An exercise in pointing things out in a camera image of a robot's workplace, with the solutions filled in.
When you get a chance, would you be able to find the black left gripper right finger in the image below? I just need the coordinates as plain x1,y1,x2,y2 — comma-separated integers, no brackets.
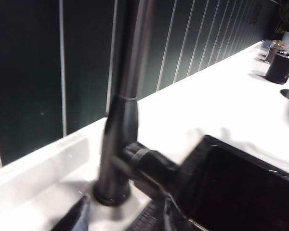
127,192,196,231

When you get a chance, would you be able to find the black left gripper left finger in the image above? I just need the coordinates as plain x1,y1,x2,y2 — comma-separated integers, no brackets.
50,194,92,231

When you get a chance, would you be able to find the grey faucet lever handle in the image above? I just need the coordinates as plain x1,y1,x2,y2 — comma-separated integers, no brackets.
110,141,184,201

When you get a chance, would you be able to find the black sink basin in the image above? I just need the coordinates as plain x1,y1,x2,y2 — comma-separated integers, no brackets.
175,134,289,231

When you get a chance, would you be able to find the dark metal faucet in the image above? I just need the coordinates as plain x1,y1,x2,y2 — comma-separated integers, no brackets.
92,0,158,206

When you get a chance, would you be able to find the black cylindrical container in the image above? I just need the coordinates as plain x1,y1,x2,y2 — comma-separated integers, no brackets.
265,51,289,85

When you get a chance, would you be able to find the small glass vase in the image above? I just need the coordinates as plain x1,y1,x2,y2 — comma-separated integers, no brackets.
264,39,288,64

